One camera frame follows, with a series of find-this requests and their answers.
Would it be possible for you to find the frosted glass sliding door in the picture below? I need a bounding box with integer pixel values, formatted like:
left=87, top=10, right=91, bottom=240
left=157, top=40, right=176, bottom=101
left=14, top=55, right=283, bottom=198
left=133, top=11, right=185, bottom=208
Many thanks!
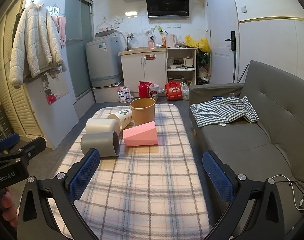
left=65, top=0, right=95, bottom=101

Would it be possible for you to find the metal faucet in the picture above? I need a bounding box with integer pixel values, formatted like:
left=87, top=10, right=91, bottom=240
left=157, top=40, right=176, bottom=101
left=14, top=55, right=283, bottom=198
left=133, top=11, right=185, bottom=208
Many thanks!
left=125, top=33, right=135, bottom=51

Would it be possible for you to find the cream cup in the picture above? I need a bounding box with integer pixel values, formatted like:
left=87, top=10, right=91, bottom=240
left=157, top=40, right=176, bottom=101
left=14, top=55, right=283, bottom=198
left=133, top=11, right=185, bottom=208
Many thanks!
left=85, top=118, right=123, bottom=135

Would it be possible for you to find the black door handle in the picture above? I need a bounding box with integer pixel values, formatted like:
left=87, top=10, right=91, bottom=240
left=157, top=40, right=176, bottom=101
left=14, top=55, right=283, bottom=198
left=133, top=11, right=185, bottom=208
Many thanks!
left=225, top=31, right=236, bottom=52

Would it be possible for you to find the grey ridged suitcase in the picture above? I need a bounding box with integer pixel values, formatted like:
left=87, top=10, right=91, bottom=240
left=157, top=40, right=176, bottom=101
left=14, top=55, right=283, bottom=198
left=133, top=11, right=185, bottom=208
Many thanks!
left=0, top=104, right=14, bottom=143

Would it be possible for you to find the wire clothes hanger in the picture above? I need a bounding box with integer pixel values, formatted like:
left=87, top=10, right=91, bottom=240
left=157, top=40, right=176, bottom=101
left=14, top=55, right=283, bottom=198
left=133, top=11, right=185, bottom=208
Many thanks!
left=95, top=17, right=115, bottom=31

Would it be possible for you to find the pink electric kettle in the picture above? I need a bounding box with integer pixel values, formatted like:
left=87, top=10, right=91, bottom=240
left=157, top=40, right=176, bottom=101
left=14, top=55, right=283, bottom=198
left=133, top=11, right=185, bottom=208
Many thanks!
left=166, top=33, right=177, bottom=48

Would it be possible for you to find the white plastic bag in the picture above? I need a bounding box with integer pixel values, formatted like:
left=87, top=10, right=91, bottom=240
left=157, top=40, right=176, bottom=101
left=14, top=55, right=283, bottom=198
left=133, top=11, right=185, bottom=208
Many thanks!
left=181, top=82, right=190, bottom=100

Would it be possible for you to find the grey cup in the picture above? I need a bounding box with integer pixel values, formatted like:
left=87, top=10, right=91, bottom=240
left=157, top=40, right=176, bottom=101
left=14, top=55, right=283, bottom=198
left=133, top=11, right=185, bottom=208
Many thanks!
left=80, top=131, right=120, bottom=158

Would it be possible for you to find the plaid covered table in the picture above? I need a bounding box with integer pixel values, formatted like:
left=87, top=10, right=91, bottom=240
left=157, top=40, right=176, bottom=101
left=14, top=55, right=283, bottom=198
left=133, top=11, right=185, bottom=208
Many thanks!
left=53, top=104, right=212, bottom=240

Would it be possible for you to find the white washing machine platform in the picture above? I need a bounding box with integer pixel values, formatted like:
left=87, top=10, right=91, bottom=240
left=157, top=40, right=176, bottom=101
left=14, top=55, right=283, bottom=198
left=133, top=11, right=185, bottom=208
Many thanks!
left=92, top=80, right=125, bottom=103

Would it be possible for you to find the white charging cable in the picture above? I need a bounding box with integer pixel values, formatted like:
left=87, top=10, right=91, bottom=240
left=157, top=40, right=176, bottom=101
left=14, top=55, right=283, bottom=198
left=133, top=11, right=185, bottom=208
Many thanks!
left=272, top=175, right=304, bottom=212

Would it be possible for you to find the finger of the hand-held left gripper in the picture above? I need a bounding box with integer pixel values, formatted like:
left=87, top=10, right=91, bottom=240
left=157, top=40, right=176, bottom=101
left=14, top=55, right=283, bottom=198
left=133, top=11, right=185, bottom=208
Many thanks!
left=7, top=137, right=46, bottom=164
left=0, top=133, right=21, bottom=155

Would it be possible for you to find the white door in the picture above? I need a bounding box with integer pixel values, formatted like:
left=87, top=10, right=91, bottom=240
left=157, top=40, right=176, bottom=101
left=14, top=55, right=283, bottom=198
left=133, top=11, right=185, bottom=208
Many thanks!
left=204, top=0, right=240, bottom=84

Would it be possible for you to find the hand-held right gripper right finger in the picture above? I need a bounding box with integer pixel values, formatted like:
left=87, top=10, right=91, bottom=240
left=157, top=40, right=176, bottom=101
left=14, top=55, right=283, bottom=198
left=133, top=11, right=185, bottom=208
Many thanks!
left=202, top=150, right=296, bottom=240

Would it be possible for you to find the black cable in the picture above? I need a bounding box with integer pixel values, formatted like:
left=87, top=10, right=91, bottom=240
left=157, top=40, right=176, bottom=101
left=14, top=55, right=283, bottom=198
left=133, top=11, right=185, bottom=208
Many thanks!
left=288, top=180, right=304, bottom=211

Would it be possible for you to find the grey sofa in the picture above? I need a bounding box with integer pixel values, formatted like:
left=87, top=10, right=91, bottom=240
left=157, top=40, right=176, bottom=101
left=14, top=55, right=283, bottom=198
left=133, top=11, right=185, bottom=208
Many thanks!
left=189, top=60, right=304, bottom=240

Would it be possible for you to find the white open shelf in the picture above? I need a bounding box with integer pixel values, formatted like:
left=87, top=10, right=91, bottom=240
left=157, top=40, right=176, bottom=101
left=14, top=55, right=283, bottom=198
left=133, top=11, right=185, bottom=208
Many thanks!
left=166, top=47, right=197, bottom=85

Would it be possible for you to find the pink angular cup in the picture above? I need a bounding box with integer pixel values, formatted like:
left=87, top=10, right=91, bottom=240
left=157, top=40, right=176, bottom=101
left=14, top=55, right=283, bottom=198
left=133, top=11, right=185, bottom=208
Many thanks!
left=123, top=121, right=159, bottom=147

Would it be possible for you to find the person's left hand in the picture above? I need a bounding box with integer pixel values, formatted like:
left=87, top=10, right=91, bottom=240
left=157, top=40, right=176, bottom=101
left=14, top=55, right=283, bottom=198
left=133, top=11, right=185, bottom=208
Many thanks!
left=0, top=187, right=19, bottom=227

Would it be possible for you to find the white sink cabinet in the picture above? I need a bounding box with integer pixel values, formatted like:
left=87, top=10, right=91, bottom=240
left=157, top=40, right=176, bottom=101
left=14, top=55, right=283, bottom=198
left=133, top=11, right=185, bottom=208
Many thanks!
left=118, top=47, right=167, bottom=98

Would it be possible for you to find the grey washing machine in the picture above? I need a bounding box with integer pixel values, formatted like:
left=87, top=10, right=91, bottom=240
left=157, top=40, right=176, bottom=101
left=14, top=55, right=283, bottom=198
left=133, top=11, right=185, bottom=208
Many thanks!
left=85, top=30, right=123, bottom=88

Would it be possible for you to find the yellow plastic bag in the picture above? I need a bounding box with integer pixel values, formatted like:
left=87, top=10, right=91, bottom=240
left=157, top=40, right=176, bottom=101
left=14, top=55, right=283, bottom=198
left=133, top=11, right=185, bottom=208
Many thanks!
left=184, top=35, right=210, bottom=52

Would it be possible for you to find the white padded jacket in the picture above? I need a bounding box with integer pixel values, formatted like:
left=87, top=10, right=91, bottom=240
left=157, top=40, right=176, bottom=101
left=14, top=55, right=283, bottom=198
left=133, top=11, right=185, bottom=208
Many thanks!
left=9, top=3, right=63, bottom=88

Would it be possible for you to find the green checked cloth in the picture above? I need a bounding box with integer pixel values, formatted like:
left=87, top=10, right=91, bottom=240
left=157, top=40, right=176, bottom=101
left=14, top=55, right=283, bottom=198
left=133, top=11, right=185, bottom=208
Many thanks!
left=190, top=96, right=259, bottom=128

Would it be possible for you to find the red shopping bag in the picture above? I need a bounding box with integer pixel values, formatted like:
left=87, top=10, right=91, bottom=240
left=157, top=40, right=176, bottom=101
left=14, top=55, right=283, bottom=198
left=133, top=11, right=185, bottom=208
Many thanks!
left=165, top=81, right=184, bottom=101

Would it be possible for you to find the red cartoon bag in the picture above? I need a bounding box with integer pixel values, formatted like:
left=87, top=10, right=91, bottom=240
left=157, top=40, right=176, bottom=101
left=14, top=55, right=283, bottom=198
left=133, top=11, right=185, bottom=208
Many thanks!
left=145, top=81, right=165, bottom=98

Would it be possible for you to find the pink towel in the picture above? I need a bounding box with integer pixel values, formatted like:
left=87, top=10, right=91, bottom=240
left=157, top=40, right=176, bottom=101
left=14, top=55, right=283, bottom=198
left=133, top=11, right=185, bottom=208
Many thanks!
left=51, top=15, right=66, bottom=47

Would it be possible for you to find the printed white paper cup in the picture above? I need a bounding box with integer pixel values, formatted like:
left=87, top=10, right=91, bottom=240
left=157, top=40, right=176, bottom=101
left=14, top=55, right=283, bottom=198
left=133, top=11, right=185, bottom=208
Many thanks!
left=107, top=108, right=135, bottom=130

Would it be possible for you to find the louvered wooden door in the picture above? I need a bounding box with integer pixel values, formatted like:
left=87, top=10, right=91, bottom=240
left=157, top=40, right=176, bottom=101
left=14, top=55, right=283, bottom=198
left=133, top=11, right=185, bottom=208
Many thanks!
left=0, top=0, right=44, bottom=140

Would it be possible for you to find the black range hood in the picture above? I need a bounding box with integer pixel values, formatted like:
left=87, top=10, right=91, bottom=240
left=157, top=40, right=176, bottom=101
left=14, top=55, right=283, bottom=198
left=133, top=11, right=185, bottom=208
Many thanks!
left=142, top=0, right=189, bottom=18

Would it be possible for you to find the brown paper cup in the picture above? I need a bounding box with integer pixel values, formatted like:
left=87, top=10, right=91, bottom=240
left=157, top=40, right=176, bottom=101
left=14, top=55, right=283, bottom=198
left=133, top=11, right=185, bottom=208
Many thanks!
left=129, top=98, right=156, bottom=127

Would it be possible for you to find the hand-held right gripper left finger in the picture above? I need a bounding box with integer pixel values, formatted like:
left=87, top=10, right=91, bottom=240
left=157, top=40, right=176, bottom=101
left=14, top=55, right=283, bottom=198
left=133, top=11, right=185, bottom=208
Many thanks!
left=17, top=148, right=101, bottom=240

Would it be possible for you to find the red thermos jug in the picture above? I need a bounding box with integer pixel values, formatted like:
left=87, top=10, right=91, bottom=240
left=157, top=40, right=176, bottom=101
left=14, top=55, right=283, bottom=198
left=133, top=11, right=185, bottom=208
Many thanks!
left=138, top=81, right=150, bottom=98

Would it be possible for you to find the white blue packet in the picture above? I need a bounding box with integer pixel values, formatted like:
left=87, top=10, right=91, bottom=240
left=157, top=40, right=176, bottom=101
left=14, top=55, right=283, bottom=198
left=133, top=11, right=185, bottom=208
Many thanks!
left=117, top=86, right=131, bottom=103

